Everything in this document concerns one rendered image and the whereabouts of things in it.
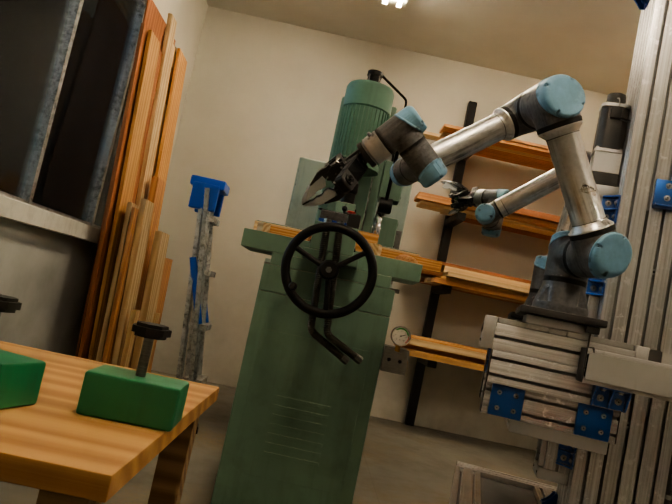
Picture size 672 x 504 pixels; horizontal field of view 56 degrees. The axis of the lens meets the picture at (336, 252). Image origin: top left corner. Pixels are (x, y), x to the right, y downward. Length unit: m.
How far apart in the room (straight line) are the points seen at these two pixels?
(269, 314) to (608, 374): 1.02
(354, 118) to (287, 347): 0.82
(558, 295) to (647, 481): 0.60
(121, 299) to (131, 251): 0.25
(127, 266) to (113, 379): 2.59
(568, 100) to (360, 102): 0.80
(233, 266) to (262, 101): 1.24
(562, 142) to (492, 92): 3.31
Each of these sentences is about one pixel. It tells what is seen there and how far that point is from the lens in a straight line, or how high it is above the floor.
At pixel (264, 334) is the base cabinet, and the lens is 2.07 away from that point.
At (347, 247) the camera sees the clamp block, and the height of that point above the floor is 0.90.
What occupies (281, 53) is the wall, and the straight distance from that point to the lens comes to 4.94.
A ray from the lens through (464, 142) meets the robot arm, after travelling 1.75.
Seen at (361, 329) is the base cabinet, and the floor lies 0.65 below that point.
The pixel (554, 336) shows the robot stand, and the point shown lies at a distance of 1.82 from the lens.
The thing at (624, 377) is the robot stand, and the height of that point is 0.69.
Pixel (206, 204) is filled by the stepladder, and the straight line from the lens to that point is 2.89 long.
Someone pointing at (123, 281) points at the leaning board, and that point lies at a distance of 3.33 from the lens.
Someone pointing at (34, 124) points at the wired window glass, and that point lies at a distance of 2.98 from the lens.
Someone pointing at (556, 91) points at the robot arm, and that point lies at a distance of 1.72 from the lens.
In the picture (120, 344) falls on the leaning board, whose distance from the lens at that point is 3.35.
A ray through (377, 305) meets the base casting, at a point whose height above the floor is 0.74.
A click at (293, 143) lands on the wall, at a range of 4.72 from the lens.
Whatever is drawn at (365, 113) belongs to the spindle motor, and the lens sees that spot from 2.24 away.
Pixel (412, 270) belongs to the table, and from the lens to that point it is 2.07.
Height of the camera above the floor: 0.71
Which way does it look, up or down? 5 degrees up
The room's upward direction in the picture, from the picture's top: 12 degrees clockwise
